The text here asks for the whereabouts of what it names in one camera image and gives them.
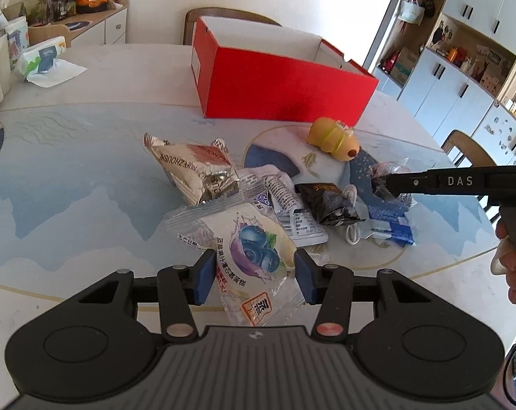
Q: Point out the blue white packet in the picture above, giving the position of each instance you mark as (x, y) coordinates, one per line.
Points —
(392, 222)

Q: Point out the clear wrapper dark snack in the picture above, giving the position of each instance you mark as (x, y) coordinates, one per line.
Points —
(383, 192)

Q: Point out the yellow toy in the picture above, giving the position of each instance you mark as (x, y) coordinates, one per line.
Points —
(330, 136)

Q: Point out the brown wooden slat chair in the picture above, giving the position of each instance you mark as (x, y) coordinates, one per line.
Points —
(223, 13)

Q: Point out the white tote bag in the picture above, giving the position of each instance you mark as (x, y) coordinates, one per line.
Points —
(411, 12)

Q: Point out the white barcode snack packet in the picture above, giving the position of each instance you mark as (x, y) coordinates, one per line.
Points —
(296, 222)

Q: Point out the white wall cabinet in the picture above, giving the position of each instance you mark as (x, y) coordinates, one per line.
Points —
(462, 85)

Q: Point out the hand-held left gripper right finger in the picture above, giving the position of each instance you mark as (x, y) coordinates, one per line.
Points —
(305, 277)

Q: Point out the white drawer sideboard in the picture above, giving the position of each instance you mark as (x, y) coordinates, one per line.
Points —
(100, 27)

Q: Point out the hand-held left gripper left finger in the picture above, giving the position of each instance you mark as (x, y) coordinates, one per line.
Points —
(204, 277)

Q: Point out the blueberry print snack packet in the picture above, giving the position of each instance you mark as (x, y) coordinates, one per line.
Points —
(249, 243)

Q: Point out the black snack packet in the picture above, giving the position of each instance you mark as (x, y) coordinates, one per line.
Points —
(326, 200)

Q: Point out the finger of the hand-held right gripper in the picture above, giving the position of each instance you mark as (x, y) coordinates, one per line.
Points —
(407, 182)

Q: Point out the tissue pack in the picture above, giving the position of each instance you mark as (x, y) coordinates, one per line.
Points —
(42, 57)

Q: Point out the silver brown snack packet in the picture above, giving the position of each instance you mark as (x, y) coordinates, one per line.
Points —
(185, 166)

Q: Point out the red cardboard box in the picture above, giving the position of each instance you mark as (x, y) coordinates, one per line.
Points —
(283, 77)

